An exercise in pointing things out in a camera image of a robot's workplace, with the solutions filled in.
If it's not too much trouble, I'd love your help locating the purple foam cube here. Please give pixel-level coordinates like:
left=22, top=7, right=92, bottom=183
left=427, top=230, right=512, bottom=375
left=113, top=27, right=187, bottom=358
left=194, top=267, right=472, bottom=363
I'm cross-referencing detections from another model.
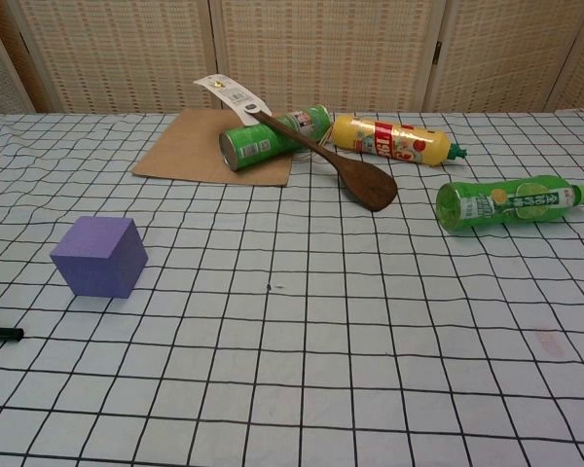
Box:
left=50, top=215, right=149, bottom=299

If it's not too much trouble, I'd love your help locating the white tag string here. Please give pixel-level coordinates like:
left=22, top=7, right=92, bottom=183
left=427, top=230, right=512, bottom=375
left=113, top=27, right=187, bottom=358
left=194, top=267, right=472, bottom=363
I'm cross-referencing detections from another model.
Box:
left=292, top=126, right=334, bottom=163

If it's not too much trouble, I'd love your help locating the green cylindrical chip can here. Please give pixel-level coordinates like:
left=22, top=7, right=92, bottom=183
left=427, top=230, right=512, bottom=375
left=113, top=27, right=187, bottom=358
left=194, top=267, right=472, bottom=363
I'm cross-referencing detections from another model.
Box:
left=218, top=104, right=333, bottom=172

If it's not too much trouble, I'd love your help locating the yellow dish soap bottle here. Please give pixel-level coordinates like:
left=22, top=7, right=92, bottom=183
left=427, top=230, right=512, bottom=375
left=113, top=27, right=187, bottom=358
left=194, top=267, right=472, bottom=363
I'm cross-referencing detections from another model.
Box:
left=331, top=114, right=468, bottom=167

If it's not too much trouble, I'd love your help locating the brown cardboard sheet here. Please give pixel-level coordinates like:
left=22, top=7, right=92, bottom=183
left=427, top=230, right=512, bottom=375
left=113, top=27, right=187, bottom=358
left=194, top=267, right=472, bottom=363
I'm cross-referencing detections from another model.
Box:
left=130, top=107, right=294, bottom=188

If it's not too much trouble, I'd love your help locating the green lime drink bottle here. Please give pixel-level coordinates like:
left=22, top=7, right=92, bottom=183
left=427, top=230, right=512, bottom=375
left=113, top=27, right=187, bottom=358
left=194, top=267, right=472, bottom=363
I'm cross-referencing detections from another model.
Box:
left=435, top=175, right=584, bottom=235

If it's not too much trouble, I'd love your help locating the dark wooden spatula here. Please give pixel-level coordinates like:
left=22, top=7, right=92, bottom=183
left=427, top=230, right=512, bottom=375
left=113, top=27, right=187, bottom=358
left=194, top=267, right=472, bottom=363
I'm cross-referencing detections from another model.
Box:
left=254, top=109, right=399, bottom=213

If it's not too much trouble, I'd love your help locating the white black grid tablecloth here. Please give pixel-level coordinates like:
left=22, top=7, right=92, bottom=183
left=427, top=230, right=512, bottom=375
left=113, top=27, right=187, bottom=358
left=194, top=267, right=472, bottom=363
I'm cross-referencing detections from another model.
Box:
left=0, top=108, right=584, bottom=467

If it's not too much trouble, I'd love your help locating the white paper price tag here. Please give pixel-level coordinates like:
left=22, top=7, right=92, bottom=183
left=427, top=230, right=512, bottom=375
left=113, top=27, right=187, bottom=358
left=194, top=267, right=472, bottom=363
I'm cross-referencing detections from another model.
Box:
left=192, top=74, right=267, bottom=126

